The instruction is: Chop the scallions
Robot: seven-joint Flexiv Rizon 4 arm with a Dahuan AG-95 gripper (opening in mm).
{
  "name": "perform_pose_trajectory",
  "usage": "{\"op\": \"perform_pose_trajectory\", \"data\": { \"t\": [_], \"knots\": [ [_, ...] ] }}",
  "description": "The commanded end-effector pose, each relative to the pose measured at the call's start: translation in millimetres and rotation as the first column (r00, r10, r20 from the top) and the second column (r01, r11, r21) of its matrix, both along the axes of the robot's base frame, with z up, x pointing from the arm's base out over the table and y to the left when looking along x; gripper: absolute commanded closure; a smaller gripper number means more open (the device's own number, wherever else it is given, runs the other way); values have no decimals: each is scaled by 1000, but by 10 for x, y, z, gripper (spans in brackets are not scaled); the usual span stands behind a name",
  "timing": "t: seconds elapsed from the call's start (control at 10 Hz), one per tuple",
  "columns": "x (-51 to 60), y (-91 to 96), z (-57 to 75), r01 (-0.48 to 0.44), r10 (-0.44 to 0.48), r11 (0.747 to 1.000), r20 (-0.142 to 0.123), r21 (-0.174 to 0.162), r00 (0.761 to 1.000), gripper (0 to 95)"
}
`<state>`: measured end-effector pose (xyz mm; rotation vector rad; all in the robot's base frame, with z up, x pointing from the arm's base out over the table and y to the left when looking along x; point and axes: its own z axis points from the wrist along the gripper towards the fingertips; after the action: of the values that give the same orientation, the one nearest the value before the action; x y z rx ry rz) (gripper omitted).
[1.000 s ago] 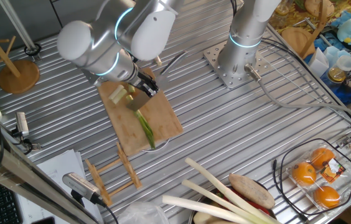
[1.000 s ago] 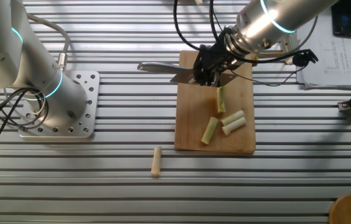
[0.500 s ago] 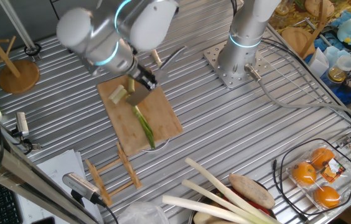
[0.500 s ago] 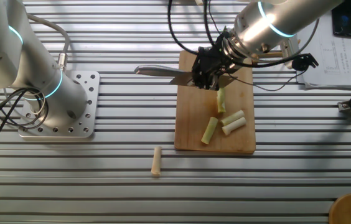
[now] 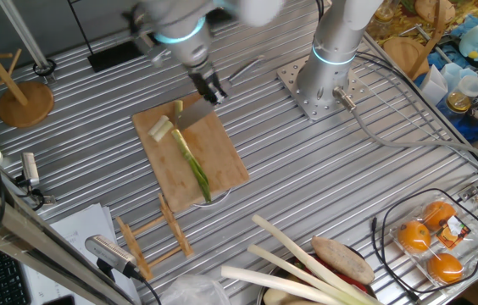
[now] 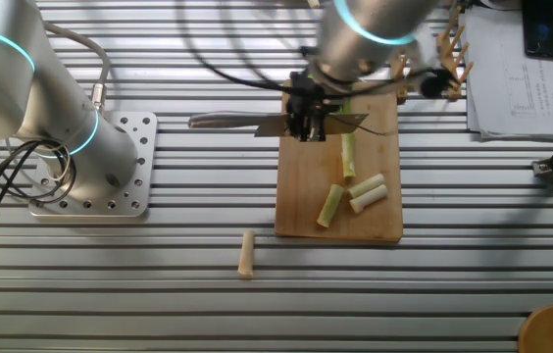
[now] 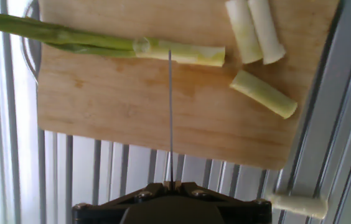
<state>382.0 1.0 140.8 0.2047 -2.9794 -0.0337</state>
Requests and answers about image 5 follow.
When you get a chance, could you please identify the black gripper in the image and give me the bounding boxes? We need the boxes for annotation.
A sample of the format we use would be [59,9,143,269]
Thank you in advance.
[187,67,228,106]

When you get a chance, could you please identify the steel cleaver knife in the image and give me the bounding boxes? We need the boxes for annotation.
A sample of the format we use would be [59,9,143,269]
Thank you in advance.
[174,54,266,132]

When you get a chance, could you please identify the pale green scallion piece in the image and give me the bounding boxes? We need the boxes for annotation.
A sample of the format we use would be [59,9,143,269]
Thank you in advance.
[153,120,175,144]

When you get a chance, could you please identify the wooden cutting board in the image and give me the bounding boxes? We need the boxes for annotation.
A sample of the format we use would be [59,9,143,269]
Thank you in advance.
[131,91,251,214]

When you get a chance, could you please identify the long scallion with green top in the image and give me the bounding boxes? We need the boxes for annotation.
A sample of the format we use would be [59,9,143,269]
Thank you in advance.
[170,128,214,204]

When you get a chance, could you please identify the black stand with thin rod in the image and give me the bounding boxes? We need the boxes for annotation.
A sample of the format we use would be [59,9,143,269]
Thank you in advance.
[67,0,149,74]

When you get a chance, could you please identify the wooden knife rack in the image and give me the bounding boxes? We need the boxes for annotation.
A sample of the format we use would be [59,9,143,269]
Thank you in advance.
[115,193,195,281]

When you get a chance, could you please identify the white paper sheets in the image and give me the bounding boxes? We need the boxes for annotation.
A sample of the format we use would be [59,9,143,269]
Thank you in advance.
[22,202,142,305]

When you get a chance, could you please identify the clear glass bottle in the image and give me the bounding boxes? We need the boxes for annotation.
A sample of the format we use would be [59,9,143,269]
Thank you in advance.
[367,0,397,37]

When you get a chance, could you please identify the wooden mug tree stand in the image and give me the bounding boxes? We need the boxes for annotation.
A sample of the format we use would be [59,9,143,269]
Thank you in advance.
[0,19,56,130]
[381,0,448,81]

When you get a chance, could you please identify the clear plastic bag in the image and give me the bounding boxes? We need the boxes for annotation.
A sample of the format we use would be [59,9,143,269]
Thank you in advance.
[159,274,232,305]

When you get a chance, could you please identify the metal bowl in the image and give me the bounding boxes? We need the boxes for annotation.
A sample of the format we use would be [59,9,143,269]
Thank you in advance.
[255,252,376,305]

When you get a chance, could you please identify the brown sweet potato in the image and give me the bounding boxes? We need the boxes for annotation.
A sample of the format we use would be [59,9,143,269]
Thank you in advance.
[309,235,376,286]

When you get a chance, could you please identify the pale potato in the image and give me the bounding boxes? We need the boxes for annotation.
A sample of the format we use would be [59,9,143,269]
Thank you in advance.
[263,287,308,305]

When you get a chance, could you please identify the red vegetable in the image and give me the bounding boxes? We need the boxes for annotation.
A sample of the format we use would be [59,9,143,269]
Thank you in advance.
[301,252,370,294]

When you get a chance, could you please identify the white paper box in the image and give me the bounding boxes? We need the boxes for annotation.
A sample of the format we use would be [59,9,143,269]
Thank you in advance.
[418,64,451,107]

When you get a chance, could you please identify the round woven wooden item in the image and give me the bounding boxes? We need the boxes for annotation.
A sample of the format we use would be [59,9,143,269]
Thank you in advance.
[414,0,457,25]

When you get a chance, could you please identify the orange fruit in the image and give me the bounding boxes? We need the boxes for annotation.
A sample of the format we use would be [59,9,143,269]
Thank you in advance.
[422,200,457,232]
[396,219,432,254]
[425,252,464,285]

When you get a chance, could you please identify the glass flask with yellow liquid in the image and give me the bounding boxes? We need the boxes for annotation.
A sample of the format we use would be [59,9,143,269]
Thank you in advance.
[445,75,478,114]

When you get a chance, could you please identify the blue cloth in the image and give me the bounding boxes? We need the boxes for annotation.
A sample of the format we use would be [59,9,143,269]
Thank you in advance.
[425,8,478,143]

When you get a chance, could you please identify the orange label sticker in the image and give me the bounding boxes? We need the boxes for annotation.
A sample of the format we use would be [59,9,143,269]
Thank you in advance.
[435,214,472,251]

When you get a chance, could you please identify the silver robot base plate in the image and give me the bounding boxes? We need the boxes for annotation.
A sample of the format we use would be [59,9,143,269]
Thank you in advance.
[275,54,370,123]

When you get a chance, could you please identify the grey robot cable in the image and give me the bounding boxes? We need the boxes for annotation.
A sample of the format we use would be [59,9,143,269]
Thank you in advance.
[331,86,478,169]

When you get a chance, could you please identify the silver camera with black cable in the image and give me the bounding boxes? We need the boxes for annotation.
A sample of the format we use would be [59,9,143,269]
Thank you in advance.
[85,234,163,305]

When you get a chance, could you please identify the small silver camera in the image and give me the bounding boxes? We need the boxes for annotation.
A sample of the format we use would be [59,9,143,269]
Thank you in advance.
[20,151,42,188]

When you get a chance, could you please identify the aluminium pole with black ring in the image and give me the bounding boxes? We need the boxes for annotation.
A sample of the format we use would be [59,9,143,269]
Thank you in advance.
[0,0,58,85]

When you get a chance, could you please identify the black cables at robot base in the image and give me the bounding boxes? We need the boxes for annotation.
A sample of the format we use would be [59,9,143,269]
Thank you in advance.
[354,50,478,173]

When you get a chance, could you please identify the metal camera mount clamp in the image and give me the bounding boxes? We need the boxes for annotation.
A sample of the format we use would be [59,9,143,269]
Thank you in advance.
[13,173,57,211]

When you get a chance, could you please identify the thin black cable loop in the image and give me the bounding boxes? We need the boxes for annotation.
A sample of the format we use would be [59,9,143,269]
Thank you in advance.
[369,187,478,304]

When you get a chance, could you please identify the aluminium frame beam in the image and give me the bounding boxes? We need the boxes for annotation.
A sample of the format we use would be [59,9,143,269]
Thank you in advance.
[0,169,137,305]

